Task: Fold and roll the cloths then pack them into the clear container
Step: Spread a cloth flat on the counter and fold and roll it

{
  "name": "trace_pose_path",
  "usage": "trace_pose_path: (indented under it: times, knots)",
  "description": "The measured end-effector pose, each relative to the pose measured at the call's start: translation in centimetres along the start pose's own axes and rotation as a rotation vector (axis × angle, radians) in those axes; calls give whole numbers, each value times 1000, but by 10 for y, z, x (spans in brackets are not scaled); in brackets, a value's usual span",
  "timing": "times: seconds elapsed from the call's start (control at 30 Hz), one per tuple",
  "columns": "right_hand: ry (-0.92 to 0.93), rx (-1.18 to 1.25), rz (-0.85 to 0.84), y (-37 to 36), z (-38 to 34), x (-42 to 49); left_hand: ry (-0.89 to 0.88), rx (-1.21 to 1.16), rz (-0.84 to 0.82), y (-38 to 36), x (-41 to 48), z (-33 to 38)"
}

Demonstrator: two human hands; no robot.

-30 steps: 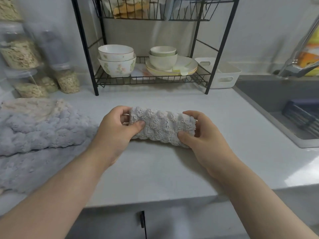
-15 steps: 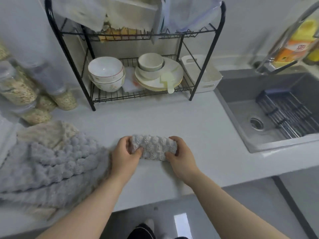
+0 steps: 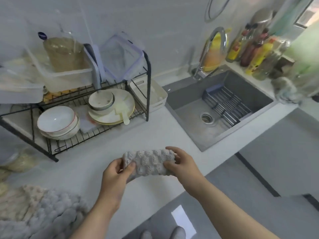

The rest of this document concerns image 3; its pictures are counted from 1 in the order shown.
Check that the yellow detergent bottle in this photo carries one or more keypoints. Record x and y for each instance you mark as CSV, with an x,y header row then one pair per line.
x,y
211,57

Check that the green spray bottle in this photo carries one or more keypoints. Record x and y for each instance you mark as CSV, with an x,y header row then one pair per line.
x,y
284,17

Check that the person's right forearm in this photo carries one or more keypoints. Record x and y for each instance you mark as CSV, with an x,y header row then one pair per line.
x,y
229,214

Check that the small clear jar of oats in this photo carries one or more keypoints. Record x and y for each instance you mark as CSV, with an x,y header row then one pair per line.
x,y
21,161

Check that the chrome faucet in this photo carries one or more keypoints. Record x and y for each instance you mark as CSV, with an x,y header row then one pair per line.
x,y
199,73

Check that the yellow dish cloth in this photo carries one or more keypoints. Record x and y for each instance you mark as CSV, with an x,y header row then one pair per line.
x,y
53,95

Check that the clear glass bottle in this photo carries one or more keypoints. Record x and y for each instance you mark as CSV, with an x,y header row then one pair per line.
x,y
269,64

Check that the grey checked towel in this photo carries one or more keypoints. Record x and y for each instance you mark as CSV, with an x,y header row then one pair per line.
x,y
149,163

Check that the pile of fluffy cloths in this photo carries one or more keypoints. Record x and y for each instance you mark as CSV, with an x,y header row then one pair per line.
x,y
44,216

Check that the large clear food container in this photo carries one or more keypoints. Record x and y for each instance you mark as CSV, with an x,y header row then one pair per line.
x,y
64,79

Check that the white stove cabinet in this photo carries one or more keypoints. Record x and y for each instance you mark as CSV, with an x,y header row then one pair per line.
x,y
286,151

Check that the group of condiment bottles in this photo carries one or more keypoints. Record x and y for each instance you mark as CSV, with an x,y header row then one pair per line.
x,y
249,54

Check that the small bowls on plates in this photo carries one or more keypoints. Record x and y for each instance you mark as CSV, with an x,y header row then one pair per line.
x,y
109,123

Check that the steel pot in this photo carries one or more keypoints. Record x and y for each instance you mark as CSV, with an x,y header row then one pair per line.
x,y
261,17

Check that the window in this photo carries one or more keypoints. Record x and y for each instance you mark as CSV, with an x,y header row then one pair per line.
x,y
309,14

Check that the white orange printed mat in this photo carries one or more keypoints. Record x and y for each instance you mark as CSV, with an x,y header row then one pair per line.
x,y
87,124

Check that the person's left forearm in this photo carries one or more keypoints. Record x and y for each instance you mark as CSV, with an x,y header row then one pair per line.
x,y
94,221

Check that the person's left hand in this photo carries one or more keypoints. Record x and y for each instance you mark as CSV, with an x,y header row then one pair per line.
x,y
112,186

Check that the small white bowl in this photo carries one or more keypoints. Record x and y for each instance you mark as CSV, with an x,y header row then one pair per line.
x,y
94,109
101,99

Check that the person's right hand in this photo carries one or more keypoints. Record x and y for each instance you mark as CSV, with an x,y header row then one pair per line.
x,y
189,176

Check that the white plastic basket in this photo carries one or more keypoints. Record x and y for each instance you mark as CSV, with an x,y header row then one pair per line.
x,y
159,97

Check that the blue sink drain rack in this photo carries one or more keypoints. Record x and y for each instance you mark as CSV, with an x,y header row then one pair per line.
x,y
214,89

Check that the pale green rice paddle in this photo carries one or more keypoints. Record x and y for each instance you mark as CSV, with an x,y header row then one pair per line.
x,y
123,111

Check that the grey kitchen sink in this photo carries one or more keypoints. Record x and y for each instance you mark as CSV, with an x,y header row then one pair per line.
x,y
187,111

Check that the blue rimmed container lid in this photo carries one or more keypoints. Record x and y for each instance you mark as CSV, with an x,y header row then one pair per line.
x,y
119,57

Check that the grey plastic lid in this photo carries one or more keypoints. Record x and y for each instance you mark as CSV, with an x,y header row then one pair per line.
x,y
96,72

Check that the tan lid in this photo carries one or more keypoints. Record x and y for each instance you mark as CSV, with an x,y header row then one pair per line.
x,y
64,54

